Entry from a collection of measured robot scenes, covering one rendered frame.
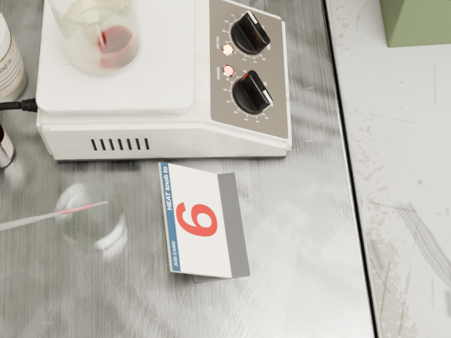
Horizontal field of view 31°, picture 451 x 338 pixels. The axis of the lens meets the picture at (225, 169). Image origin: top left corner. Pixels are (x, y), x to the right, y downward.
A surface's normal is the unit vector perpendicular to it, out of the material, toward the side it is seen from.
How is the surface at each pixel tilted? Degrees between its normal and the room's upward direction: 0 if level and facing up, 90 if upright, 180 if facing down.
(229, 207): 0
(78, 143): 90
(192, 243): 40
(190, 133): 90
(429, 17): 90
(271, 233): 0
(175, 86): 0
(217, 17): 30
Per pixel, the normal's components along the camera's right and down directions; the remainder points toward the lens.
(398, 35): 0.07, 0.91
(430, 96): 0.00, -0.41
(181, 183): 0.64, -0.40
